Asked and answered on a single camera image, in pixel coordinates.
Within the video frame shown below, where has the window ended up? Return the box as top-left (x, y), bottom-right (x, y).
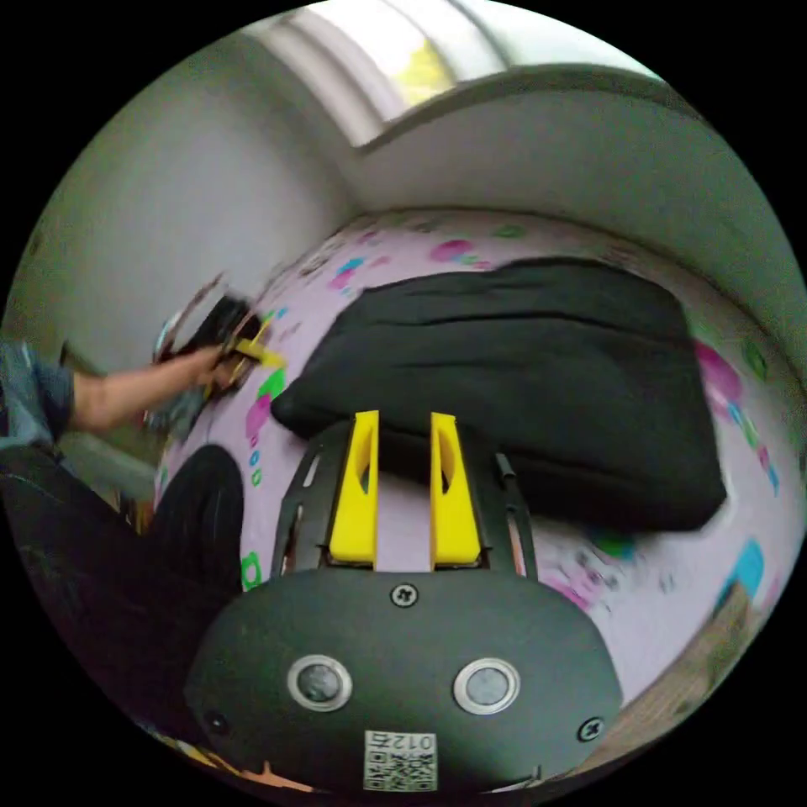
top-left (264, 0), bottom-right (631, 152)

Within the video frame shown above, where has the black jacket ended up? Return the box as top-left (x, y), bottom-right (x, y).
top-left (271, 256), bottom-right (728, 532)

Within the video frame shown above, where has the person's left forearm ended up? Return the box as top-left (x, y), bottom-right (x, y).
top-left (67, 364), bottom-right (156, 436)

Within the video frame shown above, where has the bed with pink printed sheet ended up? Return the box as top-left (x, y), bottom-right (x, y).
top-left (153, 208), bottom-right (791, 633)

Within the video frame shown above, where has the person's body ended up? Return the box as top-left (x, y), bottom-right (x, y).
top-left (0, 340), bottom-right (247, 767)

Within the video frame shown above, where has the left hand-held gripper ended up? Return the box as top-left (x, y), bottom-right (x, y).
top-left (153, 272), bottom-right (288, 404)

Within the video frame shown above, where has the person's left hand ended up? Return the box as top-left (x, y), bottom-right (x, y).
top-left (143, 345), bottom-right (235, 399)

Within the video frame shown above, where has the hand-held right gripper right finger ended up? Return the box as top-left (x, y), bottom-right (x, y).
top-left (430, 412), bottom-right (481, 566)

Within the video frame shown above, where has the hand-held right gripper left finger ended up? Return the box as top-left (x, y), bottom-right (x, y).
top-left (328, 410), bottom-right (381, 563)

